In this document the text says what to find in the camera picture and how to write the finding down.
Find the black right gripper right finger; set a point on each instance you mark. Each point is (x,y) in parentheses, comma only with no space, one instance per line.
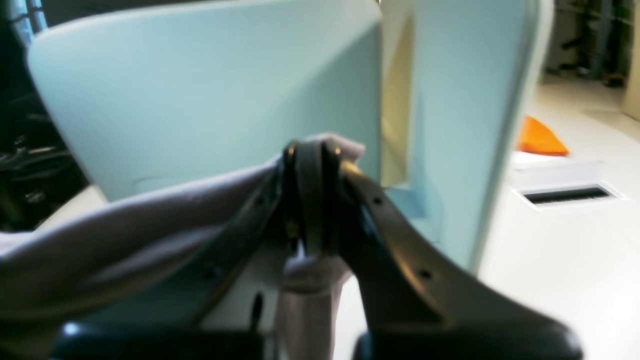
(418,304)

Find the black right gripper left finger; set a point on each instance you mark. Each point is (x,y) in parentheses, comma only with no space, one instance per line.
(219,304)

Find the pink t-shirt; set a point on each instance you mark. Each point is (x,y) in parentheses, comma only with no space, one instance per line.
(52,276)

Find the orange object on floor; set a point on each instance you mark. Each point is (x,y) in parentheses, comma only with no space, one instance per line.
(538,138)

